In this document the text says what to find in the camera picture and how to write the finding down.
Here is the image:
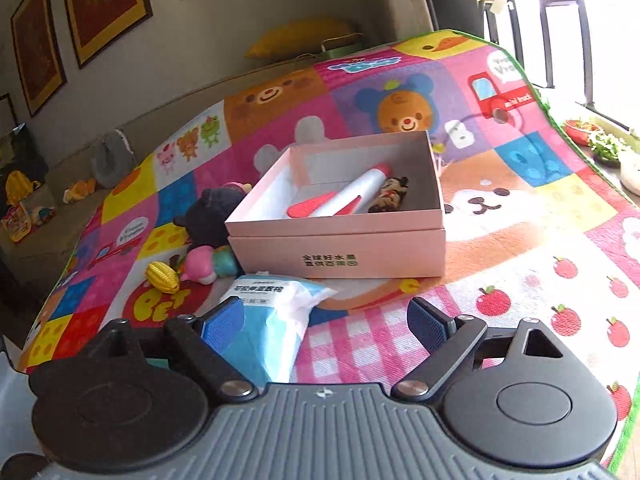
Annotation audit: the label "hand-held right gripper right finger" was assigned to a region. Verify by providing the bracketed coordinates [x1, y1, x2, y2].
[391, 296, 564, 403]

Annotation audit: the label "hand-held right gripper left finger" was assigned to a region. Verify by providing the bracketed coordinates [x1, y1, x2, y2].
[99, 296, 258, 403]

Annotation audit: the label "blue white plastic packet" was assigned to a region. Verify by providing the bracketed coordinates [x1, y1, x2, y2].
[218, 274, 338, 385]

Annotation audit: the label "pink teal plush toy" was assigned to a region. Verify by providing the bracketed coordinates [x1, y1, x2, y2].
[178, 246, 238, 285]

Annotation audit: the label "yellow corn toy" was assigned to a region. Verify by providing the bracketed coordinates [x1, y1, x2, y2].
[146, 261, 181, 292]

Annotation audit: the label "black plush toy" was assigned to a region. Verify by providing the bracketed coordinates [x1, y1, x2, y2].
[173, 182, 253, 251]

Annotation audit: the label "pink cardboard box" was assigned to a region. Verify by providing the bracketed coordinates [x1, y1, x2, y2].
[224, 130, 447, 281]

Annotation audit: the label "colourful printed blanket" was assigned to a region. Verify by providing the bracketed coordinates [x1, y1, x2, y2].
[17, 30, 640, 476]

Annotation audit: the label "small brown figurine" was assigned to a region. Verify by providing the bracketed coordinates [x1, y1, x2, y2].
[368, 176, 411, 214]

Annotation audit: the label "white red rocket toy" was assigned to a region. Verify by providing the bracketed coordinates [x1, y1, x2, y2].
[286, 162, 393, 220]

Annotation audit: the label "orange toy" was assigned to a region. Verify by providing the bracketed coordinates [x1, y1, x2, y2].
[64, 178, 97, 204]

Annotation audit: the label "grey neck pillow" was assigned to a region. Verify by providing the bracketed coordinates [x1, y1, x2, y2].
[90, 130, 136, 191]

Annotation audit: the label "beige sofa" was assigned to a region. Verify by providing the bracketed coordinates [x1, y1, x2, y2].
[0, 52, 323, 281]

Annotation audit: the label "colourful toy box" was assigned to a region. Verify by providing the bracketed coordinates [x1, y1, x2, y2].
[0, 202, 56, 246]

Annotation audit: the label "yellow bag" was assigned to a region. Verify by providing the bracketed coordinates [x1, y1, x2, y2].
[5, 170, 41, 206]

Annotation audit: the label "white plastic bag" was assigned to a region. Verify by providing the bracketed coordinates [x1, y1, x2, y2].
[619, 152, 640, 198]

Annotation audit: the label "green leafy vegetables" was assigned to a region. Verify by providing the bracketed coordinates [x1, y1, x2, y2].
[590, 130, 640, 166]

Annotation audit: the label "green basket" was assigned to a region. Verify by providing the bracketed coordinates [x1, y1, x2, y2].
[320, 34, 366, 62]

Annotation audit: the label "yellow pillow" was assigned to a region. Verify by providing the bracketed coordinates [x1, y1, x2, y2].
[244, 19, 363, 60]

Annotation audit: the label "gold framed red picture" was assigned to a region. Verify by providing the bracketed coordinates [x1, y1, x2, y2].
[61, 0, 153, 68]
[11, 0, 67, 117]

